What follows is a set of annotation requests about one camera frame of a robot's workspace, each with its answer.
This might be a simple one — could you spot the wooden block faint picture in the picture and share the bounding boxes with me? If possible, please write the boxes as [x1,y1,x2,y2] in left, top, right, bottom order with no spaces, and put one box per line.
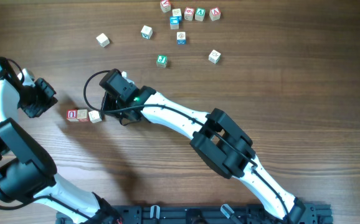
[88,110,102,123]

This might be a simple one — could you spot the plain wooden block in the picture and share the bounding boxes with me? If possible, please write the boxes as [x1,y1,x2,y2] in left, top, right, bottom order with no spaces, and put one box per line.
[77,109,89,122]
[96,33,110,47]

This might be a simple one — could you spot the plain top block on blue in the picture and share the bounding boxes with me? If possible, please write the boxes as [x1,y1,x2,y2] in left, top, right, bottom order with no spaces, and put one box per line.
[172,9,182,17]

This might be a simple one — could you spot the green letter A block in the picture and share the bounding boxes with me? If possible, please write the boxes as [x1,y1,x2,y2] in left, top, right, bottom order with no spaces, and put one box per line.
[194,7,206,21]

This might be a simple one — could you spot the red letter A block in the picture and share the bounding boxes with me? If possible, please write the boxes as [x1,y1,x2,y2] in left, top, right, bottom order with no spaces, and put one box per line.
[209,7,221,21]

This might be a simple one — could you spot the wooden block star picture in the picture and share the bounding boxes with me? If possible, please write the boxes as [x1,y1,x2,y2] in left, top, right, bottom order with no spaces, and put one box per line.
[208,50,221,64]

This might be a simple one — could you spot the wooden block red side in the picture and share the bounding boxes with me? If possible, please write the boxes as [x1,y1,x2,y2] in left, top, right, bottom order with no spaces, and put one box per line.
[66,110,78,122]

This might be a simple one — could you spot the black mounting rail base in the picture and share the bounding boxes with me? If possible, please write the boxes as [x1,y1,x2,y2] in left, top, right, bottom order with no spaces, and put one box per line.
[55,203,334,224]

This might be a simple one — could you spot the wooden block circle picture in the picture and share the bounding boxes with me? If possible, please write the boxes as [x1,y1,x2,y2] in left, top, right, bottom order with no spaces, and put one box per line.
[156,55,168,68]

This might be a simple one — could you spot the red number nine block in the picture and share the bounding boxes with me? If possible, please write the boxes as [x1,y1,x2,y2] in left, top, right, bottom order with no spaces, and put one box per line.
[184,7,195,21]

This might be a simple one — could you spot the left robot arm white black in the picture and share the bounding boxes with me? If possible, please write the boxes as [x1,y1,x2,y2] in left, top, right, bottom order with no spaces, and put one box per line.
[0,57,123,223]

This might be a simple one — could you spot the wooden block blue side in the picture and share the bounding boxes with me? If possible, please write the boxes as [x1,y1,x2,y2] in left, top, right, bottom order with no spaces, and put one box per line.
[176,32,186,45]

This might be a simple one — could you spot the blue top wooden block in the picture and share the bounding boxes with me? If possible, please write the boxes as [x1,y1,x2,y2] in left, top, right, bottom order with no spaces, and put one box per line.
[169,16,179,30]

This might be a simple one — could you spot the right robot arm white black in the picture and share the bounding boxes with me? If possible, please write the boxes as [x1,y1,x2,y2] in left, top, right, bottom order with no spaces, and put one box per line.
[100,69,305,223]

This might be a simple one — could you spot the wooden block green side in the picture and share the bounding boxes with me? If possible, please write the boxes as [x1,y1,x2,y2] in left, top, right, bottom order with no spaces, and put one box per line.
[141,26,153,39]

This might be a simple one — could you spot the red letter block top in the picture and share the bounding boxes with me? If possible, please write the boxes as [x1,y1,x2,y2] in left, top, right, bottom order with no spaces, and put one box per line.
[159,0,171,13]

